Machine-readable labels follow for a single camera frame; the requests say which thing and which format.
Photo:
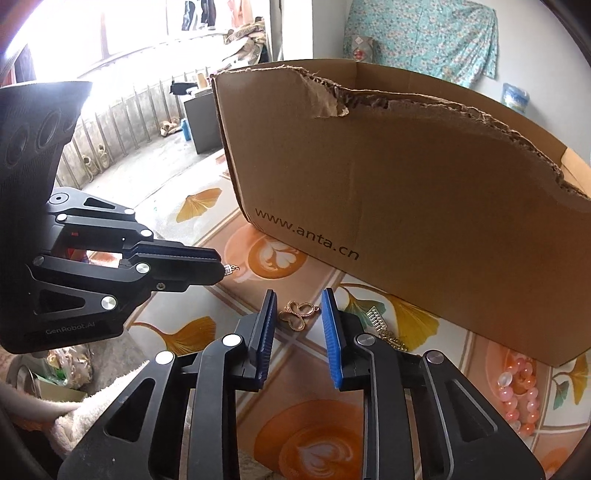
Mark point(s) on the orange hanging garment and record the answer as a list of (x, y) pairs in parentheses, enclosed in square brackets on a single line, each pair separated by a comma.
[(238, 11)]

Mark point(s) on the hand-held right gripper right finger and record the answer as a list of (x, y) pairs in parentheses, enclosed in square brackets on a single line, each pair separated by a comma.
[(330, 337)]

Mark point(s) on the balcony railing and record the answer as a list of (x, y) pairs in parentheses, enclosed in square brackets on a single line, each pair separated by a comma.
[(120, 120)]

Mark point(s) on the silver comb-shaped earring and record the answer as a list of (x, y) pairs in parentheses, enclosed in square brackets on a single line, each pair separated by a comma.
[(376, 318)]

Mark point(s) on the blue water jug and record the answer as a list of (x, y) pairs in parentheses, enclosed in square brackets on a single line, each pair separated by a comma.
[(515, 97)]

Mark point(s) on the pair of white shoes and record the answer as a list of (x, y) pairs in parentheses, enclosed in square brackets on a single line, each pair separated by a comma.
[(97, 161)]

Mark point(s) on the dark hanging jacket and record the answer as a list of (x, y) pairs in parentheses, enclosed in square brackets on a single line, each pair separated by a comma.
[(196, 11)]

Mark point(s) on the grey patterned bag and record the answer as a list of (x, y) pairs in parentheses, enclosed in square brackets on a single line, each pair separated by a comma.
[(362, 47)]

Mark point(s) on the teal floral hanging cloth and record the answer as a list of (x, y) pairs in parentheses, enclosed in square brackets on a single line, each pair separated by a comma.
[(425, 37)]

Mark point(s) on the dark cabinet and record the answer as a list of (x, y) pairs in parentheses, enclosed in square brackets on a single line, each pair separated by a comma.
[(203, 124)]

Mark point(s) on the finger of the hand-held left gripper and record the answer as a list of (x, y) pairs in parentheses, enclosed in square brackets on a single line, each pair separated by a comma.
[(138, 237), (175, 274)]

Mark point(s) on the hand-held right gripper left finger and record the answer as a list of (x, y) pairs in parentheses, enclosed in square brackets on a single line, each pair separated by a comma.
[(265, 332)]

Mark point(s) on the white fleece clothing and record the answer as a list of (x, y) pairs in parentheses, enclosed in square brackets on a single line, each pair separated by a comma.
[(101, 406)]

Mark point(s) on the small blue bottle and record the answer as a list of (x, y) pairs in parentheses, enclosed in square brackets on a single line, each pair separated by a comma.
[(185, 130)]

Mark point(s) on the brown cardboard box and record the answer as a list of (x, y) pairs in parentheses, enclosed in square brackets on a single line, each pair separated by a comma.
[(415, 207)]

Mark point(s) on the small silver earring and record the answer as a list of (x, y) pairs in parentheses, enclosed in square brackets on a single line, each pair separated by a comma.
[(233, 268)]

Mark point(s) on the gold butterfly pendant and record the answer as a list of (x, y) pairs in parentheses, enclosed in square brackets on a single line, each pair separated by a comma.
[(300, 314)]

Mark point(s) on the pair of beige shoes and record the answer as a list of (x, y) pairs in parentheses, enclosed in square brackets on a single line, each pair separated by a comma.
[(170, 128)]

